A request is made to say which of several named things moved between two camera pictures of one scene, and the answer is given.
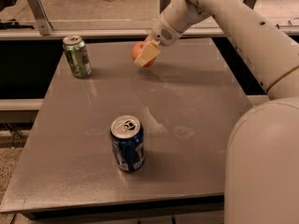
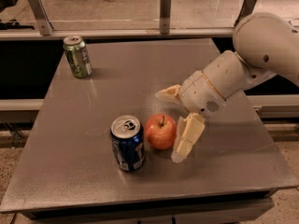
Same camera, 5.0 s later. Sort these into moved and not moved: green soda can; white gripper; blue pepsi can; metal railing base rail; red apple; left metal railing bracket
Moved: red apple; white gripper
Not moved: green soda can; blue pepsi can; metal railing base rail; left metal railing bracket
